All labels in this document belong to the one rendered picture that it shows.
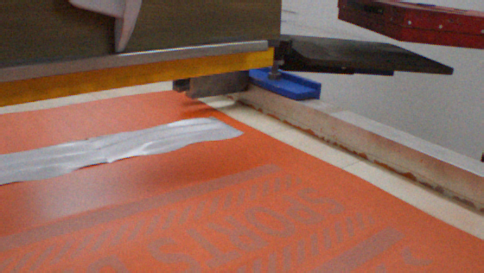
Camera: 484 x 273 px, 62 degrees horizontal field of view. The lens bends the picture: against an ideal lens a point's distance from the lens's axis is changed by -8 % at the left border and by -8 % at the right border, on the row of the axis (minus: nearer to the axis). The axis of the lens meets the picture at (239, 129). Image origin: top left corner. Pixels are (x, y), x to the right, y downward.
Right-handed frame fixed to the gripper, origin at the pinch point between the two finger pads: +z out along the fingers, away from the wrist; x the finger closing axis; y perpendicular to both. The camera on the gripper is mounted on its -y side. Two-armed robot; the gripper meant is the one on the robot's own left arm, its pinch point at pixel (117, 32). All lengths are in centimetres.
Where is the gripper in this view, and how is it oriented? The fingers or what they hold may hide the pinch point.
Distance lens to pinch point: 39.0
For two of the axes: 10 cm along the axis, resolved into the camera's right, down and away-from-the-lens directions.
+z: -0.8, 9.3, 3.5
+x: 6.3, 3.2, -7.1
